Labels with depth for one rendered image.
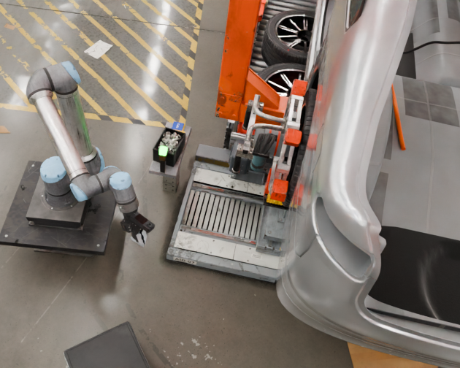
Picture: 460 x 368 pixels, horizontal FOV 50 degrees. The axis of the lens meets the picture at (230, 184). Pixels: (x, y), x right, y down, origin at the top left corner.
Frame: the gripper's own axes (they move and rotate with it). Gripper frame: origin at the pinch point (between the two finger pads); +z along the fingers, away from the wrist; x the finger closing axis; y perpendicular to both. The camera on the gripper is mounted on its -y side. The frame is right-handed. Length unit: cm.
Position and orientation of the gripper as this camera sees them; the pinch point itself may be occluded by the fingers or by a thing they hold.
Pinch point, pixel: (144, 244)
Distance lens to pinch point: 239.4
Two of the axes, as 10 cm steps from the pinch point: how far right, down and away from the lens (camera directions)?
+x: -5.4, 5.0, -6.8
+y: -8.3, -1.5, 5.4
